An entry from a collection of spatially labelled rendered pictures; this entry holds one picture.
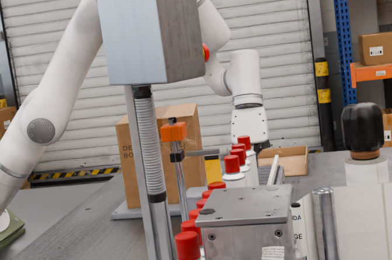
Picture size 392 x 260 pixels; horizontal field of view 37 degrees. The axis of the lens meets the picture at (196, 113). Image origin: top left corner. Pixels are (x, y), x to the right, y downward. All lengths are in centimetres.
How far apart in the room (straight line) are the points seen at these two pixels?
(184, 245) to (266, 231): 17
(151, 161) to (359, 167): 43
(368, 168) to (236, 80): 54
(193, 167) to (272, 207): 108
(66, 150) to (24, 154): 445
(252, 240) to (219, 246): 4
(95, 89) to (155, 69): 490
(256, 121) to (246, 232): 92
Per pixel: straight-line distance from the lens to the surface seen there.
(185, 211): 116
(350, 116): 121
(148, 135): 102
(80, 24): 151
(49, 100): 155
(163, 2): 99
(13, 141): 168
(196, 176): 180
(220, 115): 564
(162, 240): 120
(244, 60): 162
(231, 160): 128
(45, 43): 604
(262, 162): 228
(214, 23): 155
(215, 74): 167
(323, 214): 104
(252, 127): 159
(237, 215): 71
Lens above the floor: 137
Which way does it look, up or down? 8 degrees down
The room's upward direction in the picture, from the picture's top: 7 degrees counter-clockwise
